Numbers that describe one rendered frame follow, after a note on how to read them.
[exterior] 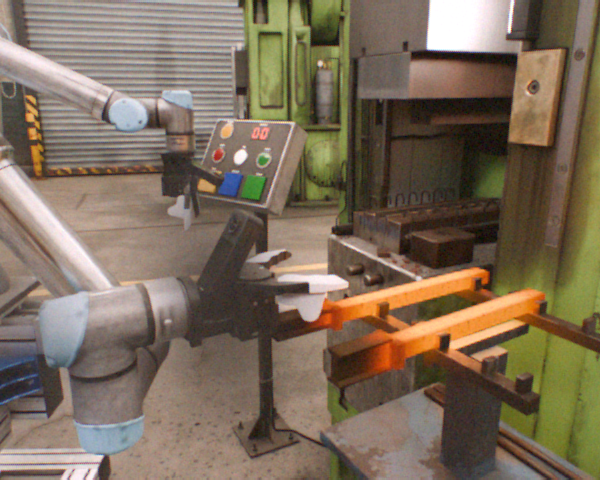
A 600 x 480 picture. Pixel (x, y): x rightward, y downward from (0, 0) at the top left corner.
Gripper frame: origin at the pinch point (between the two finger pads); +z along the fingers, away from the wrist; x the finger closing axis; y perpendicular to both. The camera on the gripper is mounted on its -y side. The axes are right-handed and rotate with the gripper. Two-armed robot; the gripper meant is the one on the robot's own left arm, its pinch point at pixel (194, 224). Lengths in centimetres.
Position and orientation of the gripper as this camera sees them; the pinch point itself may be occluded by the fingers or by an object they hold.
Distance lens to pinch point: 143.4
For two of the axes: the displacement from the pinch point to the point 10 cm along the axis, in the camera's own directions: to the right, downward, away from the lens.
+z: 0.0, 9.6, 2.9
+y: -10.0, 0.1, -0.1
